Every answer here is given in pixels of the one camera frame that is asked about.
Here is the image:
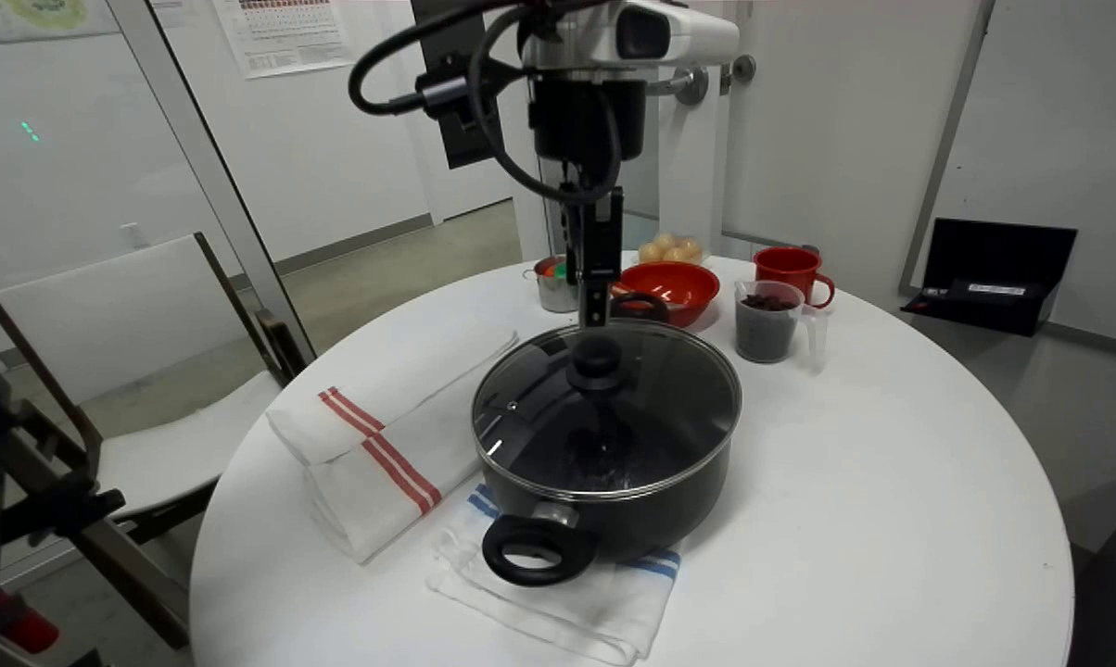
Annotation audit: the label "glass lid with black knob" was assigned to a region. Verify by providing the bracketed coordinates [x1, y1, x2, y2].
[473, 323, 745, 501]

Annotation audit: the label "black camera stand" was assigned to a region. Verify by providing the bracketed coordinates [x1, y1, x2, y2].
[0, 338, 132, 667]

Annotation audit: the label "silver lever door handle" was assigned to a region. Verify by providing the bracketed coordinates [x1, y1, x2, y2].
[668, 63, 714, 112]

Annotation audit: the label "clear cup with dark contents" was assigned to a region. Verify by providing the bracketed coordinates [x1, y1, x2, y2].
[730, 273, 834, 373]

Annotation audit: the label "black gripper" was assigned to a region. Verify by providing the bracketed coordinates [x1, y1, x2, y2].
[530, 69, 651, 332]

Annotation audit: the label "white towel with blue stripes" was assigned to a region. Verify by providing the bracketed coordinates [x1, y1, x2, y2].
[426, 477, 688, 667]

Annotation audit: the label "white folding chair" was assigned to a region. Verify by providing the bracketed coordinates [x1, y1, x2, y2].
[0, 230, 324, 655]

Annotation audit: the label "white door with frosted glass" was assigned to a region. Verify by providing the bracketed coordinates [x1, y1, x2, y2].
[515, 63, 724, 263]

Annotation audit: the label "grey glass partition frame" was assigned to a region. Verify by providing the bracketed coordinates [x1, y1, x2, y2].
[102, 0, 324, 378]

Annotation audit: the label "red bowl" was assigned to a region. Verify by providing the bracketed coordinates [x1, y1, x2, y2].
[607, 261, 726, 332]

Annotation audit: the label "red mug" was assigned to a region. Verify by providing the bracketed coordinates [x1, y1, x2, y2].
[753, 240, 842, 314]

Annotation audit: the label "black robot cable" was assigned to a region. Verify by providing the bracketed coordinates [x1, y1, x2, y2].
[345, 0, 631, 211]

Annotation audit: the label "white towel with red stripes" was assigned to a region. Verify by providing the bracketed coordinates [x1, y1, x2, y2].
[263, 325, 527, 569]

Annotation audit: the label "black two-handled cooking pot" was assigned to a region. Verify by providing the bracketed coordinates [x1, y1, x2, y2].
[468, 289, 751, 589]

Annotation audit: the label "black laptop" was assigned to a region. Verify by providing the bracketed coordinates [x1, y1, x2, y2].
[899, 215, 1083, 340]

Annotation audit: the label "green printed wall poster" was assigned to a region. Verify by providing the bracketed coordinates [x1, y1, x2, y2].
[0, 0, 104, 47]

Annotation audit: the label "yellow bread rolls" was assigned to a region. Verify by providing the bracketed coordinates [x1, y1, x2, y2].
[640, 232, 709, 267]

